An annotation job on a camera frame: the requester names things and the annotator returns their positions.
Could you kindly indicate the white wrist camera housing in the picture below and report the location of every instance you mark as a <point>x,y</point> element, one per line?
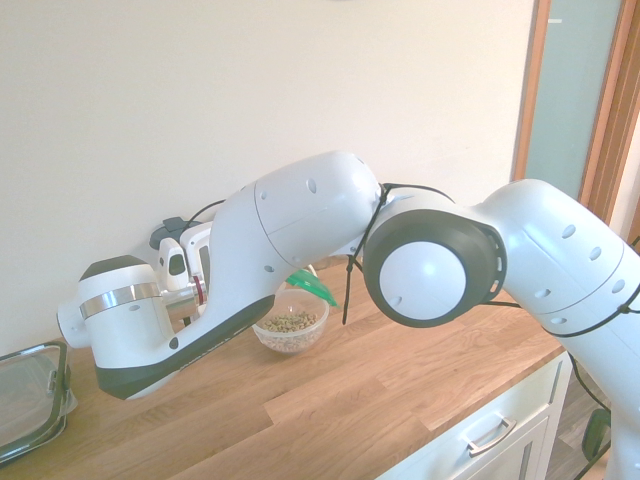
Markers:
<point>172,265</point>

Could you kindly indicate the clear round food container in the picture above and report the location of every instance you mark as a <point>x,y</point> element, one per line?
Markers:
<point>321,306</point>

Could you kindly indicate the grey round wall socket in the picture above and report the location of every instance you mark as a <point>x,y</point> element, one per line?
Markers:
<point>159,235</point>

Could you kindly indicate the wooden door frame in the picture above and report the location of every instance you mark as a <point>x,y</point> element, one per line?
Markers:
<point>607,115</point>

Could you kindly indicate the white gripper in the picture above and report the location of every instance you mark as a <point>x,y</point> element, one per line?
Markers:
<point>197,250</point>

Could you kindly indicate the frosted glass door panel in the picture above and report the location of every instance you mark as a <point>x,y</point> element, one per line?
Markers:
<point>570,85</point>

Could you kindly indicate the green scoop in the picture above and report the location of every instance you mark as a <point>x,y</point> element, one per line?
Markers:
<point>312,286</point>

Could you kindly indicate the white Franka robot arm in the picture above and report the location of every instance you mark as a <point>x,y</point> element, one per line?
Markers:
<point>310,210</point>

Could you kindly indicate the rectangular glass container with lid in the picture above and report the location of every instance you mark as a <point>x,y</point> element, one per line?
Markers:
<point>25,395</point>

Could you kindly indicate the green black wheel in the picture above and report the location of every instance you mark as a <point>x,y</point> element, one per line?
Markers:
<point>595,435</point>

